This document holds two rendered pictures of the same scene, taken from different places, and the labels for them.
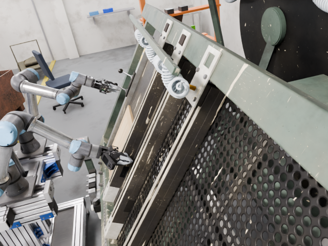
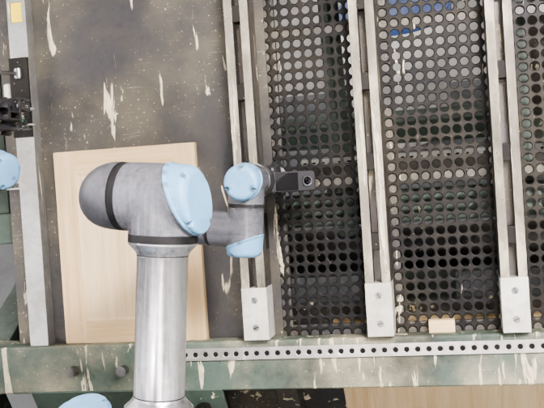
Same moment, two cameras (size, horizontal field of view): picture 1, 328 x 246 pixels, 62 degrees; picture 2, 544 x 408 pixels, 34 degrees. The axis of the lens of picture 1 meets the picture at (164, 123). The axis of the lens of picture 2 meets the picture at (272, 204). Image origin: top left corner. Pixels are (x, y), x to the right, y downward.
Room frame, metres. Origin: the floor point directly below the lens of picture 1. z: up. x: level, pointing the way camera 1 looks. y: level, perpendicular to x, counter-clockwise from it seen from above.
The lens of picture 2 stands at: (0.68, 1.92, 2.30)
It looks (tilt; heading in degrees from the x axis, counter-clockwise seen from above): 33 degrees down; 291
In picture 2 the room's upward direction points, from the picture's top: 11 degrees counter-clockwise
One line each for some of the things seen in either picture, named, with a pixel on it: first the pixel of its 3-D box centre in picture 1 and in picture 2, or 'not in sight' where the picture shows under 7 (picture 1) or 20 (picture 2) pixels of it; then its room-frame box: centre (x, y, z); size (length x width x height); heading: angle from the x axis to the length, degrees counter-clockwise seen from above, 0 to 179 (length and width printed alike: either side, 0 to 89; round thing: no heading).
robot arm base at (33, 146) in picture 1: (28, 143); not in sight; (1.93, 1.12, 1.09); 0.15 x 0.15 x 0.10
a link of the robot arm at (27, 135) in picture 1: (23, 131); not in sight; (1.94, 1.12, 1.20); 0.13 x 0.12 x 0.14; 160
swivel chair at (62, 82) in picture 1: (59, 79); not in sight; (5.03, 1.81, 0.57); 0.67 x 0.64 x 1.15; 102
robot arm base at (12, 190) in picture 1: (13, 183); not in sight; (1.44, 1.05, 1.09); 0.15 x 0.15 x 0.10
